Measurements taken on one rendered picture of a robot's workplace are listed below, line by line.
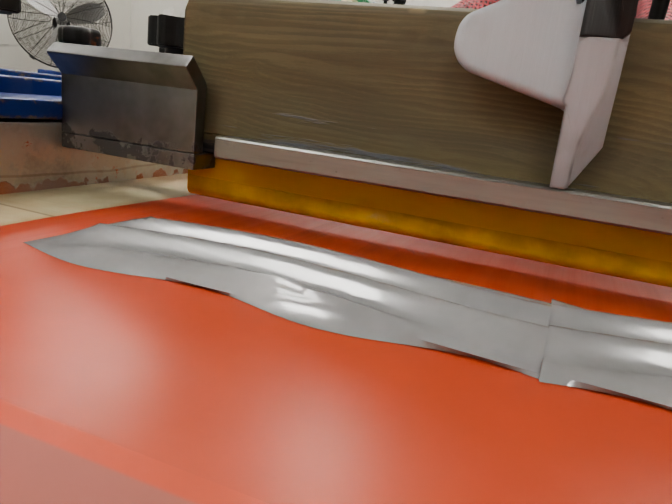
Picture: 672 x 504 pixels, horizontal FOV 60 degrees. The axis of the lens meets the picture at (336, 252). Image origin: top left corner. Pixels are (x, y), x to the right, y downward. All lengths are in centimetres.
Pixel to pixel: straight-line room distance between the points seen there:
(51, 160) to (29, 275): 15
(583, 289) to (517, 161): 6
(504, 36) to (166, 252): 14
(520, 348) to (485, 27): 12
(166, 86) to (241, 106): 4
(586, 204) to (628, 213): 1
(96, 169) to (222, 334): 22
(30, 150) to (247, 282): 18
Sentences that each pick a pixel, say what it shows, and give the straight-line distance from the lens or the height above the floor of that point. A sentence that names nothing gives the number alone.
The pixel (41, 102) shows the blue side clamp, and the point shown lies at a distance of 34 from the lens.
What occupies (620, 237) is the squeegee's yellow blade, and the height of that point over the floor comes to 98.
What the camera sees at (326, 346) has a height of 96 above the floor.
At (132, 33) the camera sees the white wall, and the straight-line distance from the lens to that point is 579.
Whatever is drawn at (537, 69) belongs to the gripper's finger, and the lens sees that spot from 23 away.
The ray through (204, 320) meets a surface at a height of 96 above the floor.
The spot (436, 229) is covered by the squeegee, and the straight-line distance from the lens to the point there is 27.
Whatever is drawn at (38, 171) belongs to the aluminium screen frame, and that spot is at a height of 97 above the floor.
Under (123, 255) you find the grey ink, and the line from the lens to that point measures 21.
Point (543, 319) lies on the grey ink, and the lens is 19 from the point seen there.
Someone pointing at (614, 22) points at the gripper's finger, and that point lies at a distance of 22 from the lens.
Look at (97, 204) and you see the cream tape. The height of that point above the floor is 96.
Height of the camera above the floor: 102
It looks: 14 degrees down
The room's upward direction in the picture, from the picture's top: 7 degrees clockwise
